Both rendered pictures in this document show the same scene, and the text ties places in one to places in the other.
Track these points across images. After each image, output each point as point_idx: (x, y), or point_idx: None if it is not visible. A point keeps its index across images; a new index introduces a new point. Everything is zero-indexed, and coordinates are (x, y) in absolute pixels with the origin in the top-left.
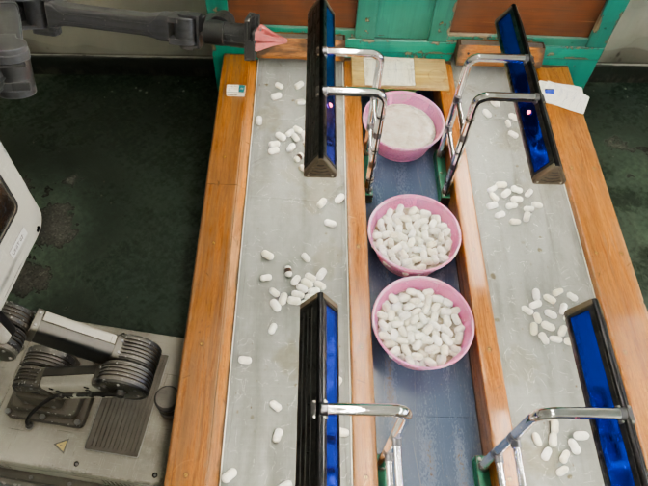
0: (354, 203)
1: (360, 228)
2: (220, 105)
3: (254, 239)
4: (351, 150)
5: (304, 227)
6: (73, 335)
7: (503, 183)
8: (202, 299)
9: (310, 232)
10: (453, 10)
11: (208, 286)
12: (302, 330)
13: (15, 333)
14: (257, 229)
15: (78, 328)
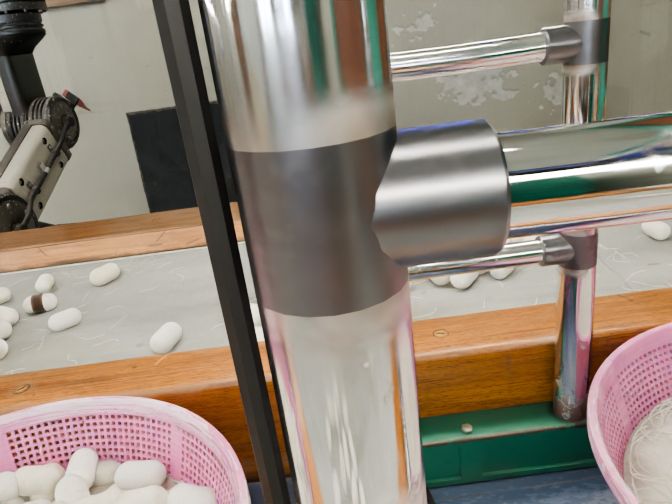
0: (220, 357)
1: (101, 383)
2: None
3: (163, 262)
4: (490, 319)
5: (177, 309)
6: (10, 152)
7: None
8: (35, 233)
9: (153, 322)
10: None
11: (58, 232)
12: None
13: (20, 118)
14: (189, 261)
15: (19, 152)
